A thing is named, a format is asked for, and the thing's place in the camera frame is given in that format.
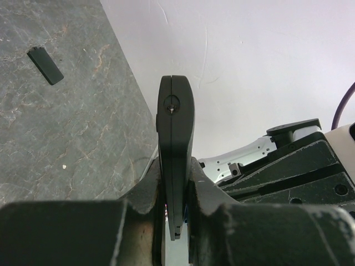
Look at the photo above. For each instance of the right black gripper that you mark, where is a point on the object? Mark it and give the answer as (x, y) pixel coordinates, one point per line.
(311, 175)

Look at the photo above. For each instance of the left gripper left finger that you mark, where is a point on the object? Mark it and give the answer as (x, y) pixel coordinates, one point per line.
(125, 231)

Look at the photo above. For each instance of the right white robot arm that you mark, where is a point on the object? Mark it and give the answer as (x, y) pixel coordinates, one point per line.
(278, 142)

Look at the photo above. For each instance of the black battery cover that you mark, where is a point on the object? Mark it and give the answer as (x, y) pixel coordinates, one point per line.
(45, 65)

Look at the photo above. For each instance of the black remote control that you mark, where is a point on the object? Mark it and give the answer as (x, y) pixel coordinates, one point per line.
(175, 122)

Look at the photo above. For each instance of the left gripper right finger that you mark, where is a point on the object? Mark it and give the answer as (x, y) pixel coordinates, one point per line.
(223, 231)

